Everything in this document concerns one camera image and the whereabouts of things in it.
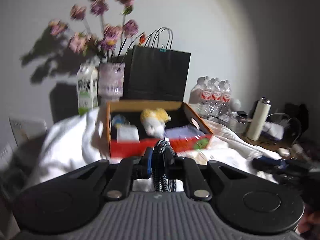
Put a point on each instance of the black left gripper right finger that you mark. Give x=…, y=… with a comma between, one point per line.
x=172, y=164

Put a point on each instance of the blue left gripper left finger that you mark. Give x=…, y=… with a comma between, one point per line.
x=147, y=163

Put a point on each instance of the yellow white plush toy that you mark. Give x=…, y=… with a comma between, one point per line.
x=154, y=121

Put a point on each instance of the white small box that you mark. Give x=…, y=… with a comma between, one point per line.
x=127, y=134

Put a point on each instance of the purple patterned cloth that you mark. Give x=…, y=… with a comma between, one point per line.
x=183, y=132

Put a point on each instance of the red orange cardboard box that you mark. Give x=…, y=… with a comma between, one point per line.
x=134, y=125

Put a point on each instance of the white towel cloth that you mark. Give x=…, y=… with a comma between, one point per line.
x=80, y=140

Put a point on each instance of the water bottle pack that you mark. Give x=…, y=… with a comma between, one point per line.
x=210, y=97

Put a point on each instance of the white round speaker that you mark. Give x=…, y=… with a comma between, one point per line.
x=235, y=105

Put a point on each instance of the black paper shopping bag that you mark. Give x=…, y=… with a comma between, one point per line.
x=153, y=71

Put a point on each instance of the white milk carton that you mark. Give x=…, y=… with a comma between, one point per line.
x=87, y=88

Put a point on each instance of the cream thermos bottle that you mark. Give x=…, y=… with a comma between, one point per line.
x=259, y=118

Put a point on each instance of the dried pink purple flowers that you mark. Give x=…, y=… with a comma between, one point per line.
x=104, y=46

